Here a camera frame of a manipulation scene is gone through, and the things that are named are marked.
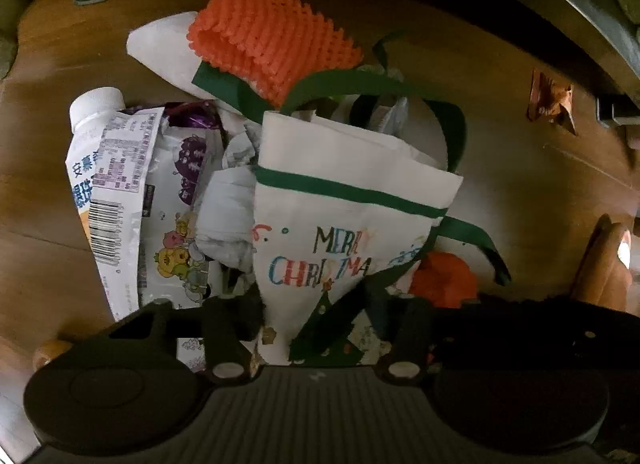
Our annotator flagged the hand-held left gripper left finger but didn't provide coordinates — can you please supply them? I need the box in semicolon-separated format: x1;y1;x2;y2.
107;294;263;385

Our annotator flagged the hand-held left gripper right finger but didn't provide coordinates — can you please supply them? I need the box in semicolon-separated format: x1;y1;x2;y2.
376;295;532;381

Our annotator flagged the white festive tote bag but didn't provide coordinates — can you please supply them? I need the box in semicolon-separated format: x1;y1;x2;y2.
192;31;512;370

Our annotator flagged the white and yellow yogurt carton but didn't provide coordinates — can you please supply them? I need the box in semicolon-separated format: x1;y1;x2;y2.
65;87;166;323

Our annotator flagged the small orange object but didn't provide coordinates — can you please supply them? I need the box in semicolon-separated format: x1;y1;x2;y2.
410;251;481;310

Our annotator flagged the cartoon print wipes packet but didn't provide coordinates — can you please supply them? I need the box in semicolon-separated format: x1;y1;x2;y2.
135;116;261;375

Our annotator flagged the crumpled grey tissue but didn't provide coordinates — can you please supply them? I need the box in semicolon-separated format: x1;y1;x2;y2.
192;126;264;275

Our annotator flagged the person's left foot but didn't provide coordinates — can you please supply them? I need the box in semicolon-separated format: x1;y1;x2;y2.
32;339;76;371

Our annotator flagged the person's foot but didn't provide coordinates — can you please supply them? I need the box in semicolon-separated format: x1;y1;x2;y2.
32;339;76;371
575;214;637;317

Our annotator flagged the person's right foot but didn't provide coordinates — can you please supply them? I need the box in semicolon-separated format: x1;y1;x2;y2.
575;214;637;317

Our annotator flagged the purple foil wrapper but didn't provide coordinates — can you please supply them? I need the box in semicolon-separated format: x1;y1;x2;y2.
160;100;223;133

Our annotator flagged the brown snack wrapper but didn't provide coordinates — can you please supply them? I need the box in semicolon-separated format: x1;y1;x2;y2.
526;69;577;136

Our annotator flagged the white crumpled paper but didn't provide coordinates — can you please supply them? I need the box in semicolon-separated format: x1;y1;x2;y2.
126;11;266;120

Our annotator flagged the orange knitted cloth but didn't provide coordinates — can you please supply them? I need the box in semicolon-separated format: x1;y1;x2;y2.
187;0;365;109

